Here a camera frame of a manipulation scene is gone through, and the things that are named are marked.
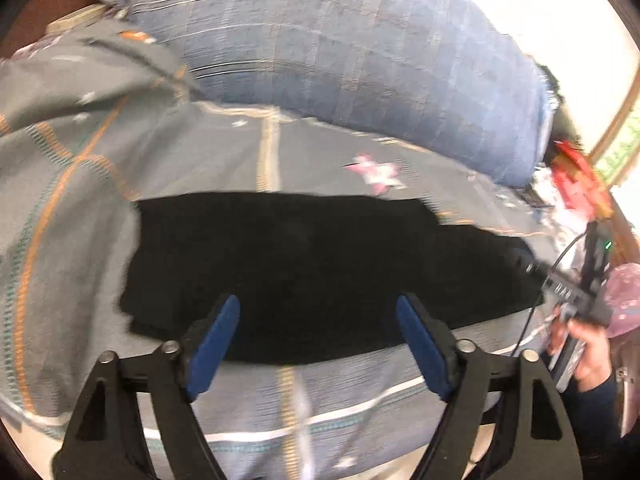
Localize black pants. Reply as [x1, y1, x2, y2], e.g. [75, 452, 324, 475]
[119, 192, 539, 365]

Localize dark blue sleeve forearm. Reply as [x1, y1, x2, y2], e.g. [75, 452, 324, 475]
[562, 374, 620, 457]

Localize person's right hand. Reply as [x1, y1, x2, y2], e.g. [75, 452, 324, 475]
[547, 306, 613, 392]

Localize pink patterned garment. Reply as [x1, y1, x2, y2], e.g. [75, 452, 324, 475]
[605, 263, 639, 436]

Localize red clutter on nightstand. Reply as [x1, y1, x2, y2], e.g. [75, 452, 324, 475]
[530, 140, 613, 220]

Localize blue plaid pillow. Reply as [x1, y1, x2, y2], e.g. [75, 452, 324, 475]
[101, 0, 555, 188]

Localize grey patterned bed sheet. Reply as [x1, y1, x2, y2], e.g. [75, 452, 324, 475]
[1, 20, 556, 479]

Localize brown headboard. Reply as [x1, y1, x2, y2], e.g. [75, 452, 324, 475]
[0, 0, 112, 59]

